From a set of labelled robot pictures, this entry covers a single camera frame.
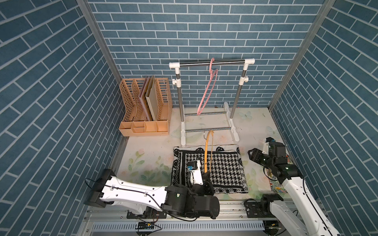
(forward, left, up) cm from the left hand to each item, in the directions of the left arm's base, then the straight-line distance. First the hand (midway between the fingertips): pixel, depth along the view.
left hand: (216, 179), depth 63 cm
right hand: (+17, -23, -8) cm, 30 cm away
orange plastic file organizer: (+42, +50, -14) cm, 67 cm away
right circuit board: (-15, -28, -22) cm, 39 cm away
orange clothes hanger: (+11, +4, +4) cm, 12 cm away
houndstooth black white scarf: (+13, -9, -17) cm, 23 cm away
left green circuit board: (-14, +33, -25) cm, 44 cm away
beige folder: (+45, +35, +6) cm, 58 cm away
